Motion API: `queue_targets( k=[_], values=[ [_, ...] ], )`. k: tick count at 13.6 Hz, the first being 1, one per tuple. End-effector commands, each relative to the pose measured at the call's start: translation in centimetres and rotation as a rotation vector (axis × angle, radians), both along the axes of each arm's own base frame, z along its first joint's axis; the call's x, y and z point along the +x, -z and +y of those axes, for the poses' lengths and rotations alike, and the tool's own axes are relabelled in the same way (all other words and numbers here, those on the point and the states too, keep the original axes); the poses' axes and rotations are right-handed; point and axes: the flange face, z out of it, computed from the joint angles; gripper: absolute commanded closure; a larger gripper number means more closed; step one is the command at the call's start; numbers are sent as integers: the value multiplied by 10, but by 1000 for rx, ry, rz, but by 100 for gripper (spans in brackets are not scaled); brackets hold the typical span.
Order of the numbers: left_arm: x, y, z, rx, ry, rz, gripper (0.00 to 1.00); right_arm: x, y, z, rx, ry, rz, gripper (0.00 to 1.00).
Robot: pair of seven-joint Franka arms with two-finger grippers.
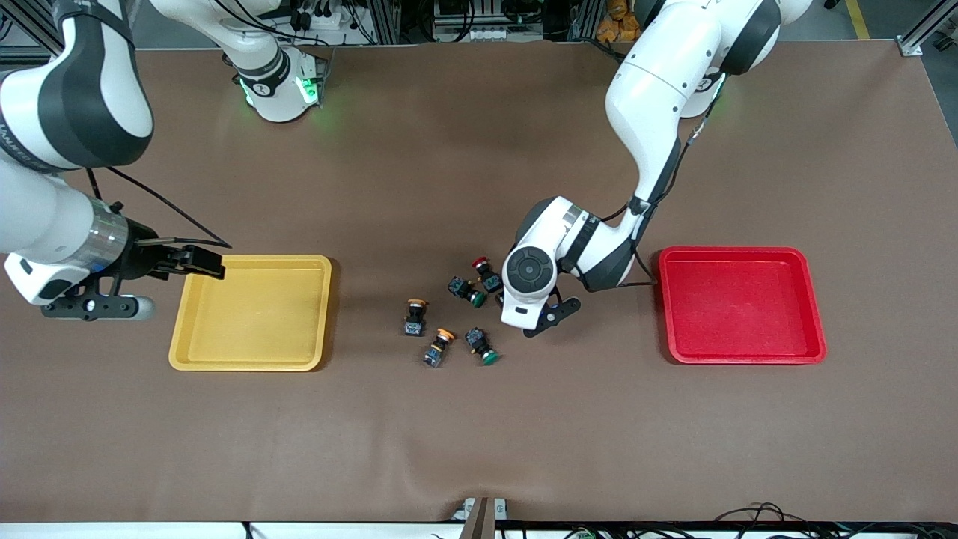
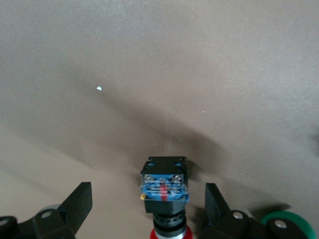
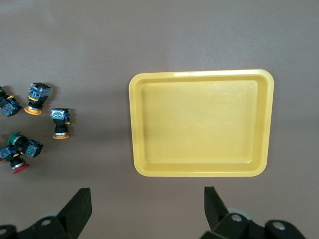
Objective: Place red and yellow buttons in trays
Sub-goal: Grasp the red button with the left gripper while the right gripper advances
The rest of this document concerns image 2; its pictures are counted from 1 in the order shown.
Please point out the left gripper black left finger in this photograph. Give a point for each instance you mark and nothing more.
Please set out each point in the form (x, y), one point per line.
(79, 204)

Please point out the brown table cover mat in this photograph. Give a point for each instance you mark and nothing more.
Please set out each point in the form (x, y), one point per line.
(159, 49)

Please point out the tiny white debris speck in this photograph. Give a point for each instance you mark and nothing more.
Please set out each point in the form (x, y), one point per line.
(99, 88)

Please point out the green push button switch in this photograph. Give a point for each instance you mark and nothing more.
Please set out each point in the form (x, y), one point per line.
(299, 224)

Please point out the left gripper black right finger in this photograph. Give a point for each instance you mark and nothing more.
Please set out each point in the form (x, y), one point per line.
(215, 206)

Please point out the red push button switch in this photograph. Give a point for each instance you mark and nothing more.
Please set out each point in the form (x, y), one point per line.
(162, 189)

